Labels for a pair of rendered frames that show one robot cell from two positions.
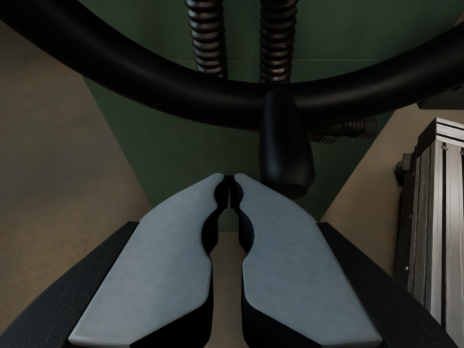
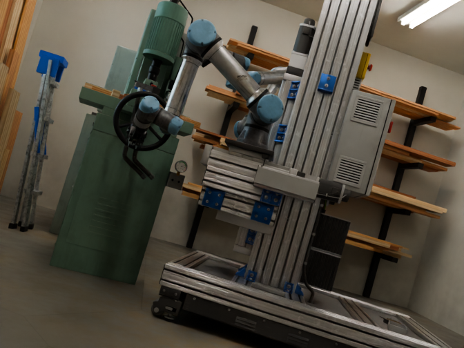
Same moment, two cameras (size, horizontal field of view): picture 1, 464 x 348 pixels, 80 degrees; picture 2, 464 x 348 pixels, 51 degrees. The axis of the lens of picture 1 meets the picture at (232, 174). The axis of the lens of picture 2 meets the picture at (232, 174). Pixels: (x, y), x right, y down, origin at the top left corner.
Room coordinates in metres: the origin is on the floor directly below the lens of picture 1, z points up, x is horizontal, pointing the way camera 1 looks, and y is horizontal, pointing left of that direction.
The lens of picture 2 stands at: (-2.25, 0.15, 0.54)
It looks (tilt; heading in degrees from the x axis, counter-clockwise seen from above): 3 degrees up; 344
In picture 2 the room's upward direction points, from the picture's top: 17 degrees clockwise
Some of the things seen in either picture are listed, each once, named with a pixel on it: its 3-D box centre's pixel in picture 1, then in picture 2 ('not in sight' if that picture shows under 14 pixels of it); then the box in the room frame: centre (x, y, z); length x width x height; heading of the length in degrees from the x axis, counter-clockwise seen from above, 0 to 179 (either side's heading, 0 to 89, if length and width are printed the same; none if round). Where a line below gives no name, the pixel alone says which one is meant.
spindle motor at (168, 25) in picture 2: not in sight; (166, 34); (0.47, -0.02, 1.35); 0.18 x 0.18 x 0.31
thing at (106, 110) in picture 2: not in sight; (138, 123); (0.41, -0.02, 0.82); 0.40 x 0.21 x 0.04; 90
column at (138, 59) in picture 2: not in sight; (148, 74); (0.76, -0.02, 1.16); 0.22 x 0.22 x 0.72; 0
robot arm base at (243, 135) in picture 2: not in sight; (254, 137); (-0.13, -0.50, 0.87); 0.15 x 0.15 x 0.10
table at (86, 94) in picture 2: not in sight; (137, 112); (0.36, 0.00, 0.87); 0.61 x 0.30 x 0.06; 90
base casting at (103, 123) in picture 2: not in sight; (132, 137); (0.59, -0.02, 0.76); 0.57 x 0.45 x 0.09; 0
